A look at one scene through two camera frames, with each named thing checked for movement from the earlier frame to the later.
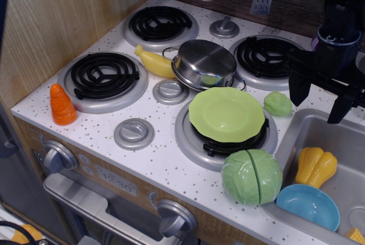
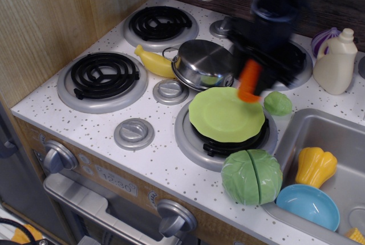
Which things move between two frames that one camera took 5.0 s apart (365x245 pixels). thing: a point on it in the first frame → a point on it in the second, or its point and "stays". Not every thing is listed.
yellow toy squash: [315, 166] stays
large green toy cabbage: [251, 177] stays
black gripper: [332, 65] → [270, 44]
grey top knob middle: [170, 92] stays
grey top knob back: [224, 28] stays
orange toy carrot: [63, 111] → [250, 85]
